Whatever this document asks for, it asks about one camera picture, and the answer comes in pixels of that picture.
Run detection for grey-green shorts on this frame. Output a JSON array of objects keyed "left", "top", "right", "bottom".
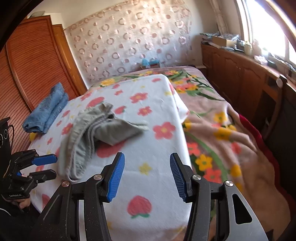
[{"left": 57, "top": 102, "right": 149, "bottom": 182}]

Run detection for white cup on cabinet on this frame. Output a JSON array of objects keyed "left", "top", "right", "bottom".
[{"left": 244, "top": 43, "right": 252, "bottom": 56}]

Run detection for white floral bed sheet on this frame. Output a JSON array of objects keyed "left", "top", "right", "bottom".
[{"left": 30, "top": 74, "right": 191, "bottom": 240}]

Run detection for wooden window frame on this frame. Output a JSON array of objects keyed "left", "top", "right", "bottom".
[{"left": 234, "top": 1, "right": 295, "bottom": 64}]

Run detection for folded blue jeans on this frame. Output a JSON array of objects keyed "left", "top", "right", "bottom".
[{"left": 22, "top": 82, "right": 69, "bottom": 134}]

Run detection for wooden louvered wardrobe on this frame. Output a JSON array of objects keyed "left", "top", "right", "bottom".
[{"left": 1, "top": 15, "right": 87, "bottom": 152}]

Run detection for long wooden cabinet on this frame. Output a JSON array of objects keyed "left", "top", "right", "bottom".
[{"left": 201, "top": 44, "right": 295, "bottom": 147}]

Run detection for cardboard box on cabinet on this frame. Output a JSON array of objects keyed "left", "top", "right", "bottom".
[{"left": 212, "top": 36, "right": 236, "bottom": 47}]

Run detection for yellow plush toy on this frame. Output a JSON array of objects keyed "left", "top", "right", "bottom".
[{"left": 29, "top": 133, "right": 37, "bottom": 142}]

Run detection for person's left hand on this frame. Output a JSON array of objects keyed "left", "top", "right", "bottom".
[{"left": 6, "top": 198, "right": 31, "bottom": 209}]

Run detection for pink floral blanket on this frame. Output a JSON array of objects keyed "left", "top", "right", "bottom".
[{"left": 92, "top": 66, "right": 290, "bottom": 240}]

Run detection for pink figurine on cabinet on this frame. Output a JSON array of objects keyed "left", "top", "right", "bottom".
[{"left": 252, "top": 40, "right": 262, "bottom": 56}]

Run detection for blue toy at headboard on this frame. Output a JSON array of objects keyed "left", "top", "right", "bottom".
[{"left": 140, "top": 58, "right": 160, "bottom": 70}]

